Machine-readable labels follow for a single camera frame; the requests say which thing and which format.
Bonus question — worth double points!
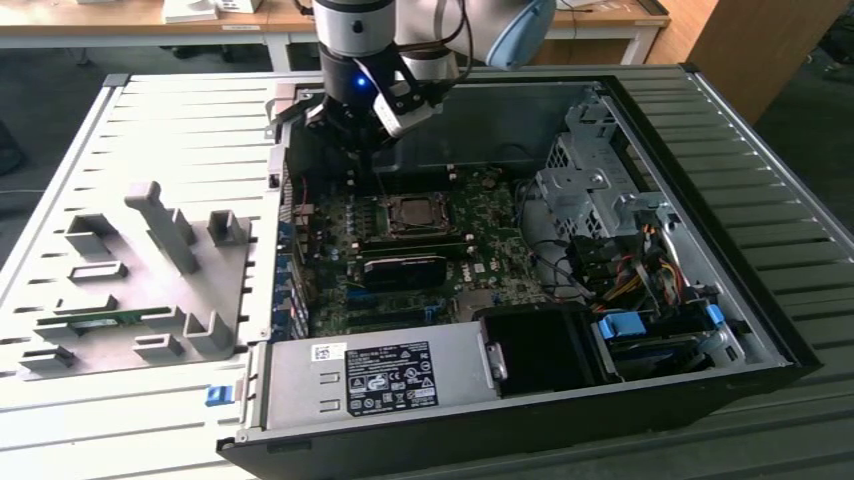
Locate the metal socket cover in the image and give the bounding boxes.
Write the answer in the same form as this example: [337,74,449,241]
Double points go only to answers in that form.
[380,193,459,236]

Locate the silver CPU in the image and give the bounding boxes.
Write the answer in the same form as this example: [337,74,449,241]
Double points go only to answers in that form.
[399,198,447,227]

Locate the CPU socket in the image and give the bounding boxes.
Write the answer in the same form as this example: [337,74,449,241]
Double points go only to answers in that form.
[377,192,463,237]

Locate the black graphics card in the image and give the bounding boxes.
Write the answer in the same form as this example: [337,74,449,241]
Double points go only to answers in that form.
[359,249,448,291]

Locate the green motherboard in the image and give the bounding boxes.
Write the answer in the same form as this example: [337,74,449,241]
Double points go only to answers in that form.
[276,167,592,339]

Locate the silver drive cage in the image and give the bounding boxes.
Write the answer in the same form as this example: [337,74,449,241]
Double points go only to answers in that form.
[532,84,675,241]

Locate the grey chipset heatsink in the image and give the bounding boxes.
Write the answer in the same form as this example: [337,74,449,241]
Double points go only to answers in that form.
[451,291,499,324]

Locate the grey parts rack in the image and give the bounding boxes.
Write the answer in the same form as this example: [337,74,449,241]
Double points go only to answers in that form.
[16,180,262,382]

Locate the green RAM stick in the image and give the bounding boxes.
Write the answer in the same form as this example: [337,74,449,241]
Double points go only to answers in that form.
[36,305,178,331]

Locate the wooden cabinet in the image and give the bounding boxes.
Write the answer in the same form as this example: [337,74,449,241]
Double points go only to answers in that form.
[649,0,848,126]

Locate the silver power supply unit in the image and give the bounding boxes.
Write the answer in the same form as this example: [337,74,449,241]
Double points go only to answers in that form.
[262,322,501,431]

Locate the blue disk carrier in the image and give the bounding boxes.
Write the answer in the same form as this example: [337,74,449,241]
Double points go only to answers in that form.
[596,309,648,344]

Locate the black hard disk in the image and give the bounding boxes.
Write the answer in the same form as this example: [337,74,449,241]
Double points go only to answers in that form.
[603,333,712,382]

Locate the dark office chair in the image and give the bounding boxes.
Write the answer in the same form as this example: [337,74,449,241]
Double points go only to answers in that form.
[810,14,854,101]

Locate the black PC case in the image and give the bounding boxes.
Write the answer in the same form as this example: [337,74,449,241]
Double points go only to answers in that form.
[213,74,823,480]

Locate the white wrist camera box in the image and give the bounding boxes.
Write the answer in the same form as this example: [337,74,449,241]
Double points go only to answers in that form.
[371,92,436,140]

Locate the black cable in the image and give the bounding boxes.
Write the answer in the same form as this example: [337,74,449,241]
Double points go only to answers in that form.
[523,177,599,304]

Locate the multicolour power wire bundle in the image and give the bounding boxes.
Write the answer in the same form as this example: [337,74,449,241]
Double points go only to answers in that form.
[585,224,692,319]

